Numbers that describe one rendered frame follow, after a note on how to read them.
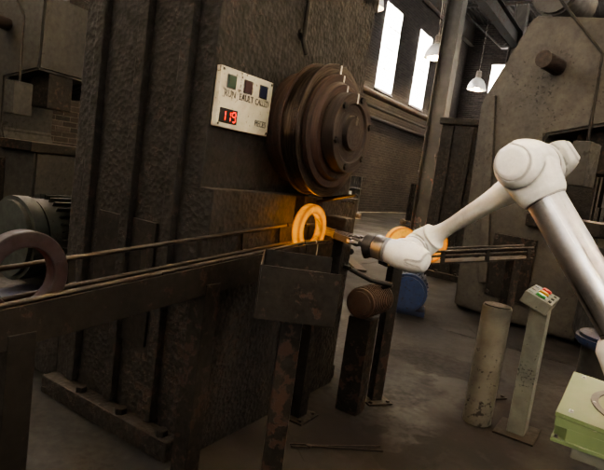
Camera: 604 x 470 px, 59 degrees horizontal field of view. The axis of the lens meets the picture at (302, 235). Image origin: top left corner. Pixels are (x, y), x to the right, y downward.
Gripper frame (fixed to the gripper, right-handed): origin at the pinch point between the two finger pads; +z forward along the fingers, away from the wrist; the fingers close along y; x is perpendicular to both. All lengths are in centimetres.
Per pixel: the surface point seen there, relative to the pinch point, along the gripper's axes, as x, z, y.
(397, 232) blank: 2.8, -15.1, 32.8
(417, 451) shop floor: -70, -54, 6
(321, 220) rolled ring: 4.2, 0.7, -6.0
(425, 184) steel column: 3, 266, 840
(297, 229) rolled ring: 0.8, 1.0, -20.3
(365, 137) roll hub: 37.9, -7.0, -0.5
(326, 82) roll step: 52, 1, -22
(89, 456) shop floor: -77, 22, -78
